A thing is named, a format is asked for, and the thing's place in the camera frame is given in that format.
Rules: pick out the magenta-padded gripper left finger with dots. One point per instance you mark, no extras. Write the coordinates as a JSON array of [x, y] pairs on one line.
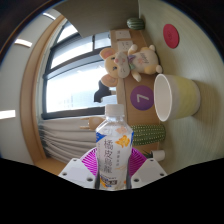
[[76, 171]]

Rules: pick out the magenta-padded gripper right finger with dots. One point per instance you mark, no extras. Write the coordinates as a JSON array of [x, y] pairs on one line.
[[150, 170]]

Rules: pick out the clear plastic drink bottle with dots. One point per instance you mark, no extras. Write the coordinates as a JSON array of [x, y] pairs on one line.
[[115, 150]]

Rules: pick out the small plant in white pot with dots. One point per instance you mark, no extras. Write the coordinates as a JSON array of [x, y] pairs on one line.
[[159, 155]]

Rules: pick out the tall green cactus ornament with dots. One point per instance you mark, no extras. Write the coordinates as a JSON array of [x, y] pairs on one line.
[[150, 134]]

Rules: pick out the grey window curtain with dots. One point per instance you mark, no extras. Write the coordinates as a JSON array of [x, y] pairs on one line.
[[66, 136]]

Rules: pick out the wooden window ledge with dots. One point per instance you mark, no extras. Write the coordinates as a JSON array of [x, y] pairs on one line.
[[140, 116]]

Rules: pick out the purple round number sign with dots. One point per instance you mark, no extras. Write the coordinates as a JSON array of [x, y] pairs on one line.
[[142, 97]]

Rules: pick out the yellow and white cup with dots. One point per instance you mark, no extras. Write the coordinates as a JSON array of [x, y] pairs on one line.
[[181, 96]]

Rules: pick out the dark-framed window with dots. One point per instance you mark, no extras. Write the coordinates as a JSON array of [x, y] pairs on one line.
[[73, 86]]

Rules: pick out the beige plush mouse toy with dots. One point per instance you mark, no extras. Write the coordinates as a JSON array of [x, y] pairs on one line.
[[143, 61]]

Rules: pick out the flat round red coaster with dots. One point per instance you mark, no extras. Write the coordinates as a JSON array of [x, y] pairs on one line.
[[171, 36]]

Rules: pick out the ceiling lights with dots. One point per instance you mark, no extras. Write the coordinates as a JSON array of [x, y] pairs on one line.
[[23, 42]]

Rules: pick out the round green cactus ornament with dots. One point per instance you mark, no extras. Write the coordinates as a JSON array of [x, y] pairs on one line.
[[135, 24]]

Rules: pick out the grey-green desk partition panel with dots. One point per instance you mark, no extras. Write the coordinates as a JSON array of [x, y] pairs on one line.
[[100, 16]]

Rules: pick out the white wall socket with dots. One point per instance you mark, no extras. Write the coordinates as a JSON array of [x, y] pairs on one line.
[[122, 34], [125, 45]]

